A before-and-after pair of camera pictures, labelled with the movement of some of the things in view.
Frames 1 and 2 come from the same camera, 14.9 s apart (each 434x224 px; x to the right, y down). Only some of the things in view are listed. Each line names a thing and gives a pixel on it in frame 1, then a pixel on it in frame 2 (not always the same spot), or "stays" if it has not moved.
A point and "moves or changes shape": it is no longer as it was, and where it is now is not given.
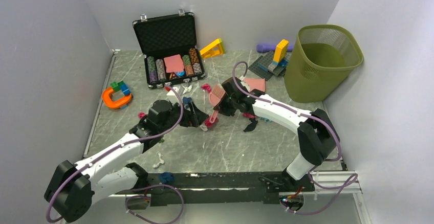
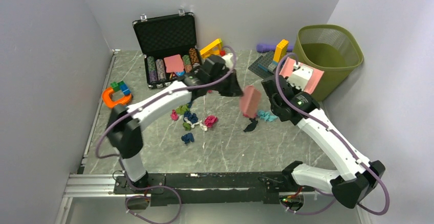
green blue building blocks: (121, 85) stays
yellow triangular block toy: (216, 48) stays
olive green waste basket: (320, 58) stays
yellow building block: (281, 50) stays
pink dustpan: (255, 83) -> (287, 67)
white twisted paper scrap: (162, 161) -> (203, 127)
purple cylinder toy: (264, 48) stays
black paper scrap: (251, 127) stays
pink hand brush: (215, 96) moves or changes shape
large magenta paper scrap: (208, 124) stays
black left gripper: (195, 116) -> (234, 89)
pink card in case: (174, 63) stays
